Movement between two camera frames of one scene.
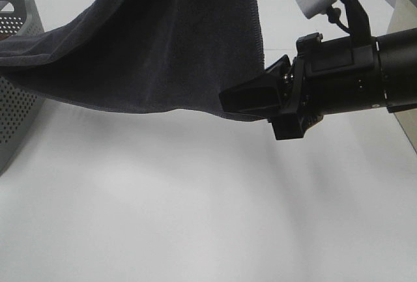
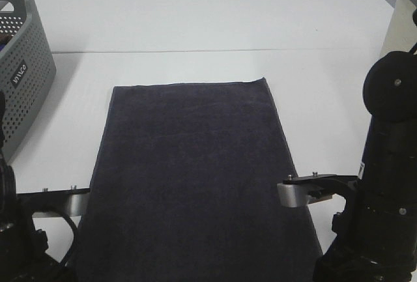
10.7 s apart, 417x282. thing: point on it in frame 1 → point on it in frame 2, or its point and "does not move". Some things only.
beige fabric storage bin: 404,17 does not move
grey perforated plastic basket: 19,15 does not move
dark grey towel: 167,38 → 185,189
